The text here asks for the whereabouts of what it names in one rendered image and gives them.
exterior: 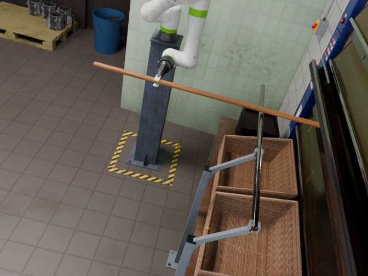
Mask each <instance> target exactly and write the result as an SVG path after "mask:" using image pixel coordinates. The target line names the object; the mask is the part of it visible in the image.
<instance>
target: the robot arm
mask: <svg viewBox="0 0 368 276"><path fill-rule="evenodd" d="M179 4H189V12H188V25H187V35H186V41H185V46H184V51H178V50H175V49H172V48H168V49H166V50H164V52H163V54H162V58H161V60H160V61H158V63H159V64H158V65H159V66H158V72H157V73H156V74H157V75H156V77H155V78H154V81H157V82H158V81H159V80H160V79H162V80H163V76H164V75H165V74H166V73H168V72H169V71H171V69H173V67H176V66H179V67H183V68H186V69H189V70H190V69H193V68H194V67H195V66H196V64H197V57H198V49H199V42H200V38H201V35H202V30H203V27H204V24H205V21H206V18H207V13H208V9H209V5H210V0H152V1H150V2H147V3H145V4H144V5H143V6H142V7H141V10H140V14H141V17H142V19H143V20H144V21H146V22H160V31H159V32H158V34H157V37H158V38H159V39H160V40H162V41H165V42H176V41H177V29H178V27H179V22H180V16H181V10H182V8H181V6H180V5H179Z"/></svg>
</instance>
